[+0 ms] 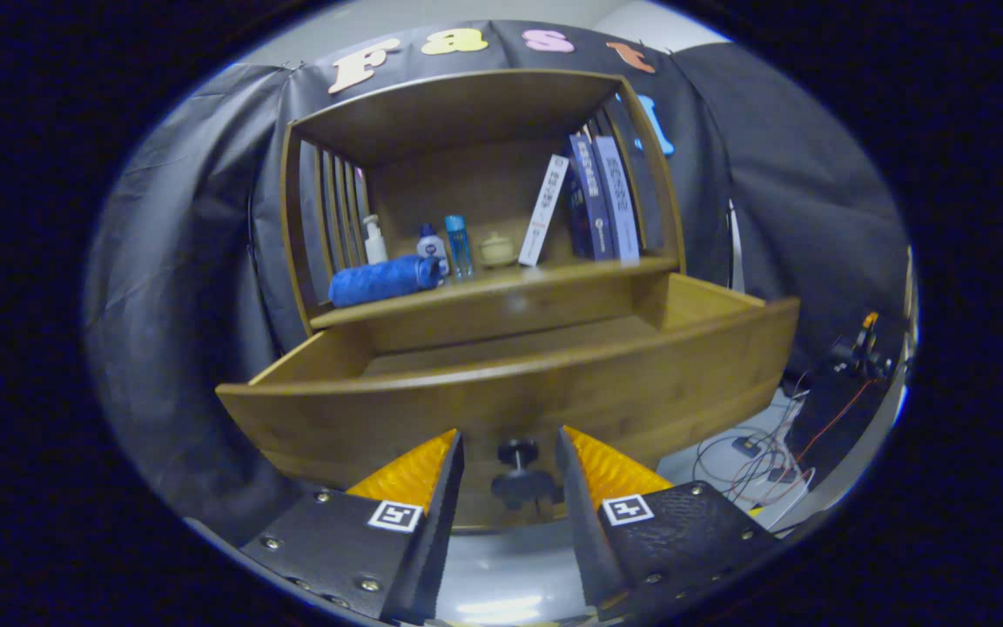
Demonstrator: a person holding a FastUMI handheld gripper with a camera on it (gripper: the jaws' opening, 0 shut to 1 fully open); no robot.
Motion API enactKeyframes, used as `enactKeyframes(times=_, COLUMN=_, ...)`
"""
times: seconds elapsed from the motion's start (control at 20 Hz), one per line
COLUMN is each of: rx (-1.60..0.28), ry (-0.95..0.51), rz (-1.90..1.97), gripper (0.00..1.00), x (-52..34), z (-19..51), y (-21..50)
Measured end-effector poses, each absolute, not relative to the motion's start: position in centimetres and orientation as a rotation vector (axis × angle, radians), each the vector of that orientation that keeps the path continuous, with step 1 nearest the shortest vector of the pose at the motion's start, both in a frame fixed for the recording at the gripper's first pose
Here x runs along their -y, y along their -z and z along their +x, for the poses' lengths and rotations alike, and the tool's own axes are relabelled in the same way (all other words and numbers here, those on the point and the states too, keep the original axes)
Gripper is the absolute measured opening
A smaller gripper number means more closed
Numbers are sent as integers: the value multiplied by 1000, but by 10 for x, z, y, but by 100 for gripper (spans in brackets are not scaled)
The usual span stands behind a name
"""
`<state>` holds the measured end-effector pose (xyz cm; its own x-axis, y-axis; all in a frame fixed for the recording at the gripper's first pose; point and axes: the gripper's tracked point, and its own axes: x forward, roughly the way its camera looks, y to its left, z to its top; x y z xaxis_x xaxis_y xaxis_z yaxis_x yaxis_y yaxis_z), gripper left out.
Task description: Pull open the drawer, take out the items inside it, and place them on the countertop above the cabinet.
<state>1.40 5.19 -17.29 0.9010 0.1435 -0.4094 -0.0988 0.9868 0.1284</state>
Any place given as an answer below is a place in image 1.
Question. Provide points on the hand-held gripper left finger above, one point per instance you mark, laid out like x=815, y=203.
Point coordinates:
x=427, y=540

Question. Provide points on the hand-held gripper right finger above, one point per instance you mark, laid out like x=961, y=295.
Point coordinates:
x=589, y=531

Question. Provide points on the wooden countertop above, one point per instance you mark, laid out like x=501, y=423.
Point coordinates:
x=545, y=275

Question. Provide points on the wooden cabinet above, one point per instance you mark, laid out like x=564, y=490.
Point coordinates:
x=467, y=104

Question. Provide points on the small black power adapter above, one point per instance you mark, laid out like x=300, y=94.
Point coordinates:
x=745, y=446

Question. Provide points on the rolled blue towel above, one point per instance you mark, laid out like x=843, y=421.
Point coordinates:
x=380, y=280

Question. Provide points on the small white bottle blue cap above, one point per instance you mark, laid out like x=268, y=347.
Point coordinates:
x=432, y=248

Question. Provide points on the tall clear blue bottle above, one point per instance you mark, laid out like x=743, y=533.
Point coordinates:
x=459, y=248

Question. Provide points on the beige lidded teacup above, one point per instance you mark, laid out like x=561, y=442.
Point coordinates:
x=497, y=251

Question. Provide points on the white pump bottle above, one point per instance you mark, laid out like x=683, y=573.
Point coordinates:
x=375, y=248

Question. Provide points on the white book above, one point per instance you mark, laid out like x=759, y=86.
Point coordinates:
x=543, y=213

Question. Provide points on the lavender book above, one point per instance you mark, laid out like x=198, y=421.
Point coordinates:
x=619, y=205

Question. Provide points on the dark blue book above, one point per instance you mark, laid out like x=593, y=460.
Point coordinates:
x=587, y=200

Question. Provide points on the orange and black clamp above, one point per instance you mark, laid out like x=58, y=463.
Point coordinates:
x=863, y=344

